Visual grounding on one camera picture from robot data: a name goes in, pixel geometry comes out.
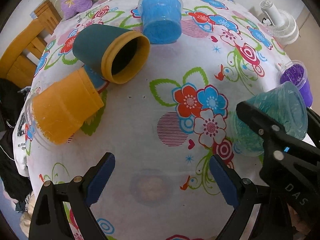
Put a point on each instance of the teal scribbled plastic cup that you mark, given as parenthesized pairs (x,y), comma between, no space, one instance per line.
(285,105)

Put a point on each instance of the dark clothes pile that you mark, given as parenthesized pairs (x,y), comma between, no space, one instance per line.
(17,186)

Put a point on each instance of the dark teal yellow-rimmed cup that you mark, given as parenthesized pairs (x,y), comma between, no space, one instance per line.
(116,54)

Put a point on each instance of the wooden chair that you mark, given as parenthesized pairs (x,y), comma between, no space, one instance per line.
(15,66)

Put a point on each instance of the purple plastic cup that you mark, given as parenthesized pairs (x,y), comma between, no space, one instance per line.
(295,72)

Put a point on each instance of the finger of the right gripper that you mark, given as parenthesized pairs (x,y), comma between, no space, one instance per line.
(313,119)
(255,119)

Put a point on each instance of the floral tablecloth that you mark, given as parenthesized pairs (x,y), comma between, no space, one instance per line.
(164,125)

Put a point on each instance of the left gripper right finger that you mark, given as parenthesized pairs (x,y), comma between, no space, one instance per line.
(240,193)

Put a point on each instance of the white floor fan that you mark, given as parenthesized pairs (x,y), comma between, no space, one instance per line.
(283,25)

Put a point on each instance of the light blue plastic cup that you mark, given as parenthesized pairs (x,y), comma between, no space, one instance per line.
(161,20)

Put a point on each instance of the orange plastic cup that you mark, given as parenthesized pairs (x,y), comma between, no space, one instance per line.
(55,114)

